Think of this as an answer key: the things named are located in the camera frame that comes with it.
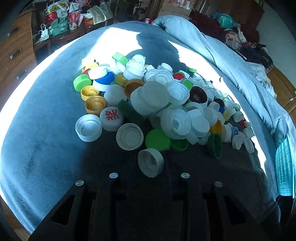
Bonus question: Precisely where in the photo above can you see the white cap nearest gripper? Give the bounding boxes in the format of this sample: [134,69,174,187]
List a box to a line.
[137,148,165,178]

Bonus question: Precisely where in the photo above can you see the dark green cap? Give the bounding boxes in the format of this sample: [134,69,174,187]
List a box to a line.
[207,133,223,159]

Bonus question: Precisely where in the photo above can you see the grey-blue bed blanket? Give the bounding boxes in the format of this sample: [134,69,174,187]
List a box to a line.
[1,22,278,231]

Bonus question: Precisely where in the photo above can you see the white open cap front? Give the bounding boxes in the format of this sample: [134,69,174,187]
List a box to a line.
[116,123,144,151]

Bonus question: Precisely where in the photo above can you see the white open cap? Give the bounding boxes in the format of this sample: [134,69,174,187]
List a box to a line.
[116,123,144,151]
[75,114,102,143]

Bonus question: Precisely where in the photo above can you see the bright green cap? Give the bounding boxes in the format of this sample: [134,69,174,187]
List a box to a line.
[145,130,171,152]

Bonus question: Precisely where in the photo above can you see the white cap red character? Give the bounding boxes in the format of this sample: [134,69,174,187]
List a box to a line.
[99,106,124,132]

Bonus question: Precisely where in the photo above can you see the turquoise plastic basket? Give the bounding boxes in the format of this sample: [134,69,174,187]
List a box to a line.
[275,136,295,198]

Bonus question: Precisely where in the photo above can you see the gold bottle cap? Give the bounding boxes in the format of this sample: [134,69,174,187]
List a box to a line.
[85,95,107,116]

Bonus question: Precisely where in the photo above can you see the black inside cap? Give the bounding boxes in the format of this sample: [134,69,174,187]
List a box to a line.
[189,86,208,104]

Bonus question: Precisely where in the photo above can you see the yellow bottle cap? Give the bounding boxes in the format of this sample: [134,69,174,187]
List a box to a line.
[80,85,99,101]

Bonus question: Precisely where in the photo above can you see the large white cap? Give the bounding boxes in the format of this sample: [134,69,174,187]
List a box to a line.
[130,81,170,116]

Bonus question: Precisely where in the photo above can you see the green bottle cap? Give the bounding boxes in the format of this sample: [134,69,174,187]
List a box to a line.
[73,74,92,92]

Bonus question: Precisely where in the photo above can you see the blue bottle cap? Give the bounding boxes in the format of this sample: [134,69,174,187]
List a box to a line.
[94,72,114,85]

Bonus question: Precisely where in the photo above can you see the red bottle cap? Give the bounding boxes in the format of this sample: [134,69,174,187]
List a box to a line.
[173,72,185,80]

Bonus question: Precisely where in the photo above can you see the light blue duvet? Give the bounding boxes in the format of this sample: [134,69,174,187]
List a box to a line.
[153,15,295,152]

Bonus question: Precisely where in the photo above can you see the wooden headboard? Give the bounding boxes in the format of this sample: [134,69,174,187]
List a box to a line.
[267,66,295,114]

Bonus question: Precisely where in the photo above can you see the wooden drawer dresser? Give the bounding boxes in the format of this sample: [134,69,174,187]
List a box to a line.
[1,11,36,105]

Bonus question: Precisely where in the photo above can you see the clothes pile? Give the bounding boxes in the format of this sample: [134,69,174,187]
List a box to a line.
[189,11,273,69]

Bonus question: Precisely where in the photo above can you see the teal round bag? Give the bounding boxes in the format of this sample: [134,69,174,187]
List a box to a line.
[218,14,235,29]

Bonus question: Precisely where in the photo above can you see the pile of bags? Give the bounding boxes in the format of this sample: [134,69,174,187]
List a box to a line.
[34,1,113,43]

